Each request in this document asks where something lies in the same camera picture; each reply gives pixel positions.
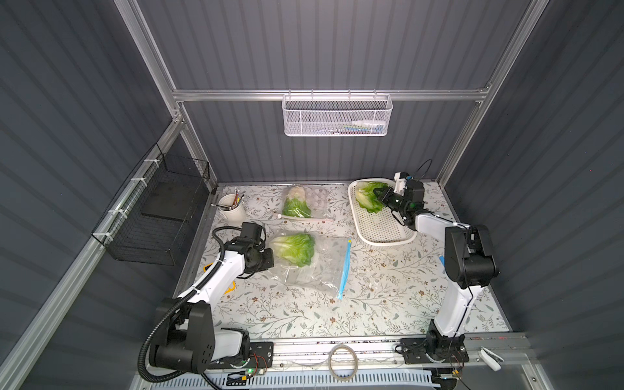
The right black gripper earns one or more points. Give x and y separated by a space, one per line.
392 200

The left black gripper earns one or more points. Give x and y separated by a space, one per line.
266 258

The chinese cabbage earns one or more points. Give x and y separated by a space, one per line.
366 198
297 249
295 204

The clear zip-top bag blue seal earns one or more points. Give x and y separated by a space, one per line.
328 271

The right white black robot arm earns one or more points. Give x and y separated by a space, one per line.
468 260

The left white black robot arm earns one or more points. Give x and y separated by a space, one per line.
184 338

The clear zip-top bag white seal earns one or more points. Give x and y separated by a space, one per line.
319 199

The white plastic perforated basket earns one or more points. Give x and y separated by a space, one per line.
378 229

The white pen holder cup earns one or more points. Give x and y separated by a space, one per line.
232 209

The yellow calculator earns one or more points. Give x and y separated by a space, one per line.
230 289

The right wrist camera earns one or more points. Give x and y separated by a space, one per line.
400 179

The black wire side basket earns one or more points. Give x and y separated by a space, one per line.
159 214

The white wire wall basket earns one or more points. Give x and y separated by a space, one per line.
350 115

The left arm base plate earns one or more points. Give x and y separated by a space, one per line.
260 355

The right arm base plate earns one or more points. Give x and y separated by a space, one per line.
421 350

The white clip on rail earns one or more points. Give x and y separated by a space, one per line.
491 359

